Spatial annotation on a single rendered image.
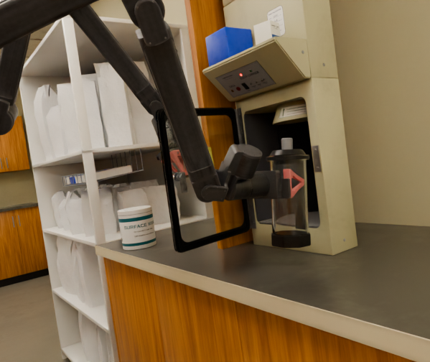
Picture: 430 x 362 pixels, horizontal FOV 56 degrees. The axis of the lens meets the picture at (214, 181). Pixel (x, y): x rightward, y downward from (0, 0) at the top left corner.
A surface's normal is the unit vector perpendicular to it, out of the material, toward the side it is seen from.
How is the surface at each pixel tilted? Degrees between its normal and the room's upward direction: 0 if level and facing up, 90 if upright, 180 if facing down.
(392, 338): 90
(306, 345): 90
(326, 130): 90
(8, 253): 90
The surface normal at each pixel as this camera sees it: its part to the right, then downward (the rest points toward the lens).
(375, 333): -0.80, 0.14
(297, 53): 0.58, -0.04
